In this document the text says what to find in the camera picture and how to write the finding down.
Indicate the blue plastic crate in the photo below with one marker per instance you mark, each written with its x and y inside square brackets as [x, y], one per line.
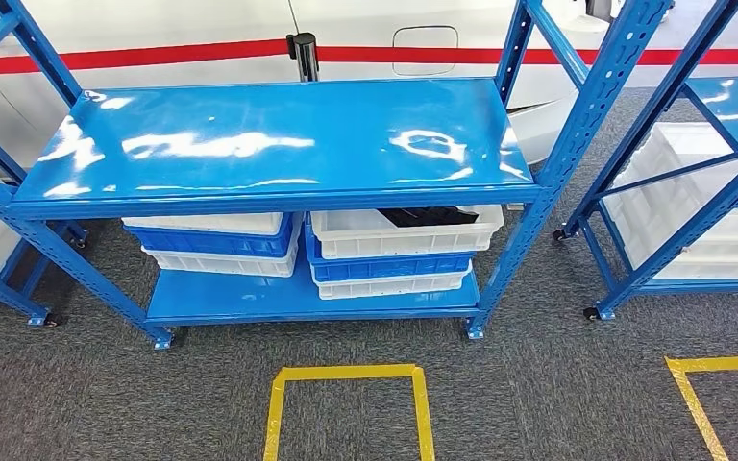
[375, 268]
[216, 245]

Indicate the black ribbed plastic piece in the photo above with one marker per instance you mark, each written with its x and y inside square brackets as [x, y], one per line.
[426, 217]

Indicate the red barrier belt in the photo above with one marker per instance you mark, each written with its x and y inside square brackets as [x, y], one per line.
[121, 58]
[407, 55]

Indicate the black caster wheel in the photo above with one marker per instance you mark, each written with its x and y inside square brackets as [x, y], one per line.
[590, 313]
[51, 321]
[79, 242]
[559, 234]

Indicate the white car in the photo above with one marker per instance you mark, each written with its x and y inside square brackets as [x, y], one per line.
[152, 19]

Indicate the yellow floor tape square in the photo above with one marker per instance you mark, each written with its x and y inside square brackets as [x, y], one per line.
[725, 363]

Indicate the black chrome stanchion post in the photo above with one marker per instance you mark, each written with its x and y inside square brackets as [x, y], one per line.
[305, 57]

